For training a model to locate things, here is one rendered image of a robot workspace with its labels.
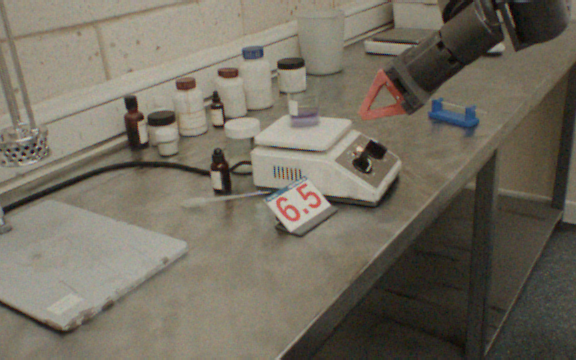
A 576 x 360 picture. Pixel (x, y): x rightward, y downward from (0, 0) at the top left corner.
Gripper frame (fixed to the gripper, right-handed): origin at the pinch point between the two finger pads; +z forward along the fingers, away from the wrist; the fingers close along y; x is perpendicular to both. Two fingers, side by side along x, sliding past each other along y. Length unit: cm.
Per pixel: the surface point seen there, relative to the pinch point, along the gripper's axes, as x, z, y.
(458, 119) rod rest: 13.0, 3.7, -37.6
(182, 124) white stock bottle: -19.2, 41.3, -17.3
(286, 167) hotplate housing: -0.6, 14.9, 1.3
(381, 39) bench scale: -11, 27, -93
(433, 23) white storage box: -5, 20, -118
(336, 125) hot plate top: -0.9, 9.0, -7.8
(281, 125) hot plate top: -6.1, 15.6, -5.7
